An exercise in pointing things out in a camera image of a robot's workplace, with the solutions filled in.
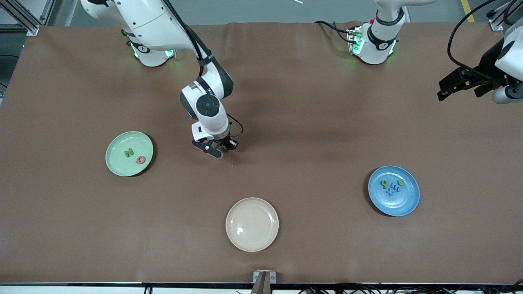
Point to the brown table cover mat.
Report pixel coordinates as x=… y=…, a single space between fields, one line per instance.
x=310 y=81

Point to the aluminium extrusion frame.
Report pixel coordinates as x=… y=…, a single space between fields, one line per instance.
x=496 y=25
x=32 y=29

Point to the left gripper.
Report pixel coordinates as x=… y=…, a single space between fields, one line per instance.
x=488 y=64

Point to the pale beige round plate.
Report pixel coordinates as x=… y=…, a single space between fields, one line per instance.
x=252 y=224

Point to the green capital letter N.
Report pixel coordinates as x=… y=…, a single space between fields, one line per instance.
x=128 y=153

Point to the grey metal clamp bracket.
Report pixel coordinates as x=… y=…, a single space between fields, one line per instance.
x=273 y=277

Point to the green small letter q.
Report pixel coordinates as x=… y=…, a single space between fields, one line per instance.
x=384 y=183

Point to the pink-red capital letter Q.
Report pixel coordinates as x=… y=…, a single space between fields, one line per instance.
x=138 y=160

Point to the blue round plate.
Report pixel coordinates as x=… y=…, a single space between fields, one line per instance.
x=394 y=204

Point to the left white Franka robot arm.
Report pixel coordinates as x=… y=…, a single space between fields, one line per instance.
x=380 y=41

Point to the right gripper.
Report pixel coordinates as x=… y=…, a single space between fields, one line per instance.
x=225 y=142

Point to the blue small letter m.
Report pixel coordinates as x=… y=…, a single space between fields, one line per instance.
x=395 y=187

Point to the mint green round plate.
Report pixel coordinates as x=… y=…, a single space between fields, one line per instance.
x=118 y=161

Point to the right white Franka robot arm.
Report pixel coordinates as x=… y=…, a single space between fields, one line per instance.
x=143 y=16

